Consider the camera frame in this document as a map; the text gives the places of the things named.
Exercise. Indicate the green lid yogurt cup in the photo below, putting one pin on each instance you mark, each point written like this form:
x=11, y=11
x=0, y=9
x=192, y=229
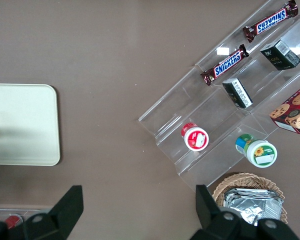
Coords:
x=261, y=153

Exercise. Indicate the clear acrylic stepped display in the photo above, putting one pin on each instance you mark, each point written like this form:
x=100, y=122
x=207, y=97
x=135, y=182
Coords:
x=180, y=100

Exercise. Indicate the red chocolate cookie box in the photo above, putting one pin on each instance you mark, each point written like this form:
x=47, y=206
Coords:
x=297, y=110

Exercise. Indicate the light tan wicker basket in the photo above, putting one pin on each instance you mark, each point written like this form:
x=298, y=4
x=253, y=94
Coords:
x=230, y=181

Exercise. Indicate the red lid yogurt cup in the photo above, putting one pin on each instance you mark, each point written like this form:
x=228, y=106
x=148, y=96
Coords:
x=196, y=138

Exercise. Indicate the Snickers chocolate bar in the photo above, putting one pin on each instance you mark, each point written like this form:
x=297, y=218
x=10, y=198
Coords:
x=271, y=21
x=226, y=64

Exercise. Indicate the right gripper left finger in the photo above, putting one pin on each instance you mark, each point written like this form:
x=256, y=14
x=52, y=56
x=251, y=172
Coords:
x=62, y=212

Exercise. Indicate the small black box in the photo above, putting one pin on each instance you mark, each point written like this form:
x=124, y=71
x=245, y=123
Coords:
x=237, y=92
x=280, y=55

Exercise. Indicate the silver foil container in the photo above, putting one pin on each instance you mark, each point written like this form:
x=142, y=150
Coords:
x=250, y=202

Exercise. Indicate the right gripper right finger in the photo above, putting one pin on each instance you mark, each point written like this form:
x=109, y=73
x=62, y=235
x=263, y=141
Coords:
x=215, y=225

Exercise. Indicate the cream rectangular tray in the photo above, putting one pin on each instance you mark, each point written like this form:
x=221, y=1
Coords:
x=22, y=112

